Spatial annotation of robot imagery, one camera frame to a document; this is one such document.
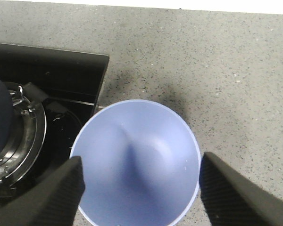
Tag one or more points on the dark blue cooking pot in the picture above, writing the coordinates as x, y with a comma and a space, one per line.
0, 117

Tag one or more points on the black glass gas stove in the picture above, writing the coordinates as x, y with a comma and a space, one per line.
70, 78

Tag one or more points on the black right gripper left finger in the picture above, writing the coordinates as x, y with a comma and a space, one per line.
53, 202

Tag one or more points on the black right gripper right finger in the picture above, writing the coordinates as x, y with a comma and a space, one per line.
232, 200

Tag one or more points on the black pot support grate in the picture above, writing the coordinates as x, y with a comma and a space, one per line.
34, 147

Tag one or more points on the light blue bowl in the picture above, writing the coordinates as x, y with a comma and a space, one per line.
141, 165

